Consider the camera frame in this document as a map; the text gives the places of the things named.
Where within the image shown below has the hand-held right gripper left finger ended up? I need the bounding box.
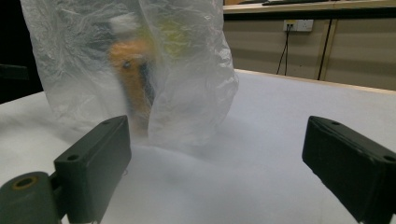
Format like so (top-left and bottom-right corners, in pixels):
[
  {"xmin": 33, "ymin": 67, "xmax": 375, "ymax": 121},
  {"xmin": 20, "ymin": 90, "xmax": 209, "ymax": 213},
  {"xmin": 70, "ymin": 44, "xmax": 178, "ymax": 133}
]
[{"xmin": 53, "ymin": 115, "xmax": 133, "ymax": 224}]

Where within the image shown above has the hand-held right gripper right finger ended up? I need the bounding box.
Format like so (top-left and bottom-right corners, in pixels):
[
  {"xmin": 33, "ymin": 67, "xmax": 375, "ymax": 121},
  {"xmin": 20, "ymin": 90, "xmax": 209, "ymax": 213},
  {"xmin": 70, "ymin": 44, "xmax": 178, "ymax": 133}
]
[{"xmin": 301, "ymin": 115, "xmax": 396, "ymax": 224}]

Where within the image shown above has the clear plastic bag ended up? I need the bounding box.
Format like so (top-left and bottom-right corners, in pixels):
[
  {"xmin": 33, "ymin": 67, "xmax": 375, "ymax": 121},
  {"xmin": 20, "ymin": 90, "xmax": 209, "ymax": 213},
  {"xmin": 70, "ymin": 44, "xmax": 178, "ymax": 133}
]
[{"xmin": 20, "ymin": 0, "xmax": 240, "ymax": 147}]

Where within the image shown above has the orange object inside bag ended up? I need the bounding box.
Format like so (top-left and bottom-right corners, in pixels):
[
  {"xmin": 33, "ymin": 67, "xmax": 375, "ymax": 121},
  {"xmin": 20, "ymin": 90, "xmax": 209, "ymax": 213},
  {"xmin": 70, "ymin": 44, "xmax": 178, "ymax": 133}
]
[{"xmin": 106, "ymin": 38, "xmax": 157, "ymax": 138}]

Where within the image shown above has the wooden desk with beige panels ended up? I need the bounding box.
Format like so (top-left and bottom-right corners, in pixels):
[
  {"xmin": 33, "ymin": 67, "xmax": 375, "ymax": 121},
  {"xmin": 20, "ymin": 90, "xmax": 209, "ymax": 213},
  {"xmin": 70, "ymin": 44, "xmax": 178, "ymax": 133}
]
[{"xmin": 222, "ymin": 0, "xmax": 396, "ymax": 91}]

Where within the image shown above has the white object inside bag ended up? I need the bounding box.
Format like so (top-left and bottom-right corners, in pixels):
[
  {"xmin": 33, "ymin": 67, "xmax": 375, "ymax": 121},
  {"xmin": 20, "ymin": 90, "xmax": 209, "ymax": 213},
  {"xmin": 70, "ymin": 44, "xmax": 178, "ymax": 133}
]
[{"xmin": 108, "ymin": 12, "xmax": 141, "ymax": 35}]

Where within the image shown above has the yellow-green object inside bag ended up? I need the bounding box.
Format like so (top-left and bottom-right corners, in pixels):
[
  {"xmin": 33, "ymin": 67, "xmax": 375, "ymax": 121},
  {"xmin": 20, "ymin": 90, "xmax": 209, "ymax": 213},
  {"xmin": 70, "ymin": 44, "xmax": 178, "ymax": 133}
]
[{"xmin": 136, "ymin": 20, "xmax": 194, "ymax": 60}]

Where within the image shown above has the black cable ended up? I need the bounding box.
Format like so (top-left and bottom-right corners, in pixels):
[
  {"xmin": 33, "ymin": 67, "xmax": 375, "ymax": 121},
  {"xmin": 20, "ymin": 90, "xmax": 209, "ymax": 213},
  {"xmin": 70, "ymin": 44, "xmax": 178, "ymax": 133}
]
[{"xmin": 276, "ymin": 23, "xmax": 291, "ymax": 77}]

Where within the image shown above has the white wall socket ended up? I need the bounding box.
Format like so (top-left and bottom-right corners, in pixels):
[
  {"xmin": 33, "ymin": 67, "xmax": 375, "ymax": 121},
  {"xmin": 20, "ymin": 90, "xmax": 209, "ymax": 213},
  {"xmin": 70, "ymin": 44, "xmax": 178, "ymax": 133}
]
[{"xmin": 282, "ymin": 19, "xmax": 315, "ymax": 33}]

